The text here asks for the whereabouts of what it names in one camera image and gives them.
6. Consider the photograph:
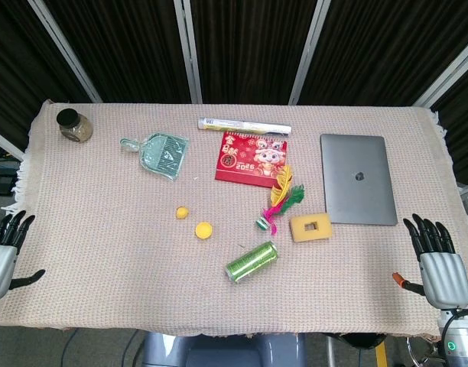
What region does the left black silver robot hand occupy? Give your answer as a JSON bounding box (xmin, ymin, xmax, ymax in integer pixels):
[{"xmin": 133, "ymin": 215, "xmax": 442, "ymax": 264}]
[{"xmin": 0, "ymin": 209, "xmax": 47, "ymax": 303}]

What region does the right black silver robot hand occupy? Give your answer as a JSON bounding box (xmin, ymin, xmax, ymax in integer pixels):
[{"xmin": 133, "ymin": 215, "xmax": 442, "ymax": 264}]
[{"xmin": 392, "ymin": 213, "xmax": 468, "ymax": 310}]

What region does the yellow plastic bottle cap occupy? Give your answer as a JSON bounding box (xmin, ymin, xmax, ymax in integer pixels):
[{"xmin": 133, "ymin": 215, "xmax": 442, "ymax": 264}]
[{"xmin": 194, "ymin": 222, "xmax": 214, "ymax": 241}]

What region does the beige woven tablecloth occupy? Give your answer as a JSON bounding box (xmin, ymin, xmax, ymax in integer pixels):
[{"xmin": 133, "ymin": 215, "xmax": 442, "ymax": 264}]
[{"xmin": 0, "ymin": 99, "xmax": 468, "ymax": 339}]

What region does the grey closed laptop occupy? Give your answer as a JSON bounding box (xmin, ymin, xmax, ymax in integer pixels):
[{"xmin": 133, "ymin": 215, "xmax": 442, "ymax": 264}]
[{"xmin": 320, "ymin": 133, "xmax": 399, "ymax": 226}]

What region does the yellow sponge with square hole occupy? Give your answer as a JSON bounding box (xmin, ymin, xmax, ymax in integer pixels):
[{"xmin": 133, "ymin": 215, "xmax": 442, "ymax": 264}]
[{"xmin": 289, "ymin": 213, "xmax": 333, "ymax": 243}]

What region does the glass jar with black lid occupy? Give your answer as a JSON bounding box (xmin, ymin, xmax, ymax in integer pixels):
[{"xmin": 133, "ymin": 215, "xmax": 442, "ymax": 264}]
[{"xmin": 56, "ymin": 109, "xmax": 94, "ymax": 144}]

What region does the colourful feather shuttlecock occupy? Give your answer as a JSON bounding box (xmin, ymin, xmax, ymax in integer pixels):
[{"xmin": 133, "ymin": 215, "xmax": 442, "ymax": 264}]
[{"xmin": 255, "ymin": 164, "xmax": 306, "ymax": 236}]

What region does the green drink can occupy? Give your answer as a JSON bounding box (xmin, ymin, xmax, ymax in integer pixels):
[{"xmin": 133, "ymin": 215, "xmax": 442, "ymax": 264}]
[{"xmin": 225, "ymin": 240, "xmax": 279, "ymax": 284}]

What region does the green plastic dustpan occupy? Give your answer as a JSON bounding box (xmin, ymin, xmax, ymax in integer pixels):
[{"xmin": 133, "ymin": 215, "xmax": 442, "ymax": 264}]
[{"xmin": 119, "ymin": 132, "xmax": 190, "ymax": 182}]

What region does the red 2026 desk calendar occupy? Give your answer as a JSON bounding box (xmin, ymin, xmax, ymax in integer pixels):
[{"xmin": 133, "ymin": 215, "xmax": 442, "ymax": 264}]
[{"xmin": 214, "ymin": 131, "xmax": 289, "ymax": 189}]

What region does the grey robot torso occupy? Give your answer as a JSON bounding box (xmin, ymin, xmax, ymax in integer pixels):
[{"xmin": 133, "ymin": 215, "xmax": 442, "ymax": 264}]
[{"xmin": 141, "ymin": 331, "xmax": 307, "ymax": 367}]

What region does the white rolled paper tube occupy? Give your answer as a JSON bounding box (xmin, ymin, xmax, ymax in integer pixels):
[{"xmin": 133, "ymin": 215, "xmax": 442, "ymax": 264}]
[{"xmin": 197, "ymin": 117, "xmax": 293, "ymax": 136}]

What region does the grey metal frame post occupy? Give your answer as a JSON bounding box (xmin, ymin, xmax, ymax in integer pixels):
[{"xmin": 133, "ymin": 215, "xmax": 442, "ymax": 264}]
[
  {"xmin": 27, "ymin": 0, "xmax": 102, "ymax": 103},
  {"xmin": 412, "ymin": 36, "xmax": 468, "ymax": 109},
  {"xmin": 288, "ymin": 0, "xmax": 332, "ymax": 106},
  {"xmin": 174, "ymin": 0, "xmax": 203, "ymax": 105}
]

